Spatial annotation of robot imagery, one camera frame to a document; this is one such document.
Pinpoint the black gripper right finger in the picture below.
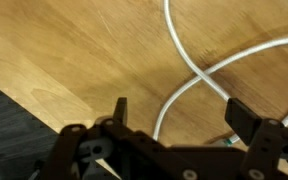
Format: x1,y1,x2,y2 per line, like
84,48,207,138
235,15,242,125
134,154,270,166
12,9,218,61
225,98,288,180

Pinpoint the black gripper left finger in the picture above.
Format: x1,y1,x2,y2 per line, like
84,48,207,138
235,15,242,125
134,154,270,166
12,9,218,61
37,96,198,180

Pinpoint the white braided cord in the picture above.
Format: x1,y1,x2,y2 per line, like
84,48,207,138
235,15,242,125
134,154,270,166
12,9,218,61
152,0,288,148

